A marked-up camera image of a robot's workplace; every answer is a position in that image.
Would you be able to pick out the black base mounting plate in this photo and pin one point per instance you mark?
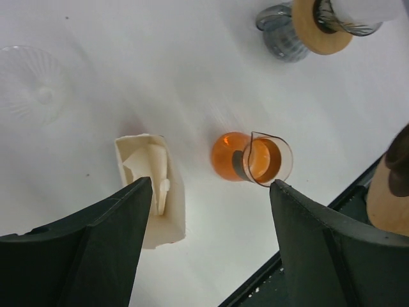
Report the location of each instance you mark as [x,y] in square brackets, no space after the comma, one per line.
[268,286]

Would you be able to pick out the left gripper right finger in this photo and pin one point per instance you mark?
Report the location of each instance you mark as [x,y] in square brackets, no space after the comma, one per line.
[344,261]

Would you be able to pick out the paper coffee filters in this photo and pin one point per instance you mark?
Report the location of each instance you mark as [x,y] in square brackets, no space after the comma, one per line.
[151,161]

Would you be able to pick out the grey glass server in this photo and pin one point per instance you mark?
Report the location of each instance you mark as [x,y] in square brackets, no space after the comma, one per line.
[279,35]

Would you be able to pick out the white paper coffee filter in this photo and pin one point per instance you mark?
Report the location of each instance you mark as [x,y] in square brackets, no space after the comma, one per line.
[367,12]

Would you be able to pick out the grey ribbed glass dripper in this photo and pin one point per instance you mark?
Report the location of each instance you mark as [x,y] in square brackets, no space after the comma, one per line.
[326,20]

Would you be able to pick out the orange filter box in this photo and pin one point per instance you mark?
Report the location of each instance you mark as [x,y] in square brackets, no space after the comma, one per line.
[170,226]

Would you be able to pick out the orange glass beaker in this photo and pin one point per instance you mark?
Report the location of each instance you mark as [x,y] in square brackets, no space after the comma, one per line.
[256,157]

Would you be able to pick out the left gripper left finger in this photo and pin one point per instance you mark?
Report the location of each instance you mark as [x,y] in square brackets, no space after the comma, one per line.
[88,258]

